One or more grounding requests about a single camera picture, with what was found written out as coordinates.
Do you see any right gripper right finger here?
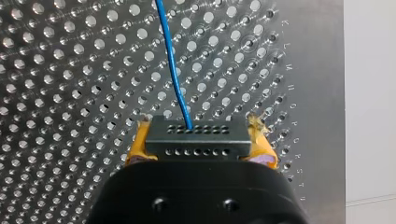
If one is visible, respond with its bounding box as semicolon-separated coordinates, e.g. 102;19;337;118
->
238;113;279;171

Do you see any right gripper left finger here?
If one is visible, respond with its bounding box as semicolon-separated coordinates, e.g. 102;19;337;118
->
124;116;159;167

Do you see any blue cable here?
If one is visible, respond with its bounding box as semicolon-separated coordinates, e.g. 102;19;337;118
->
145;0;252;161

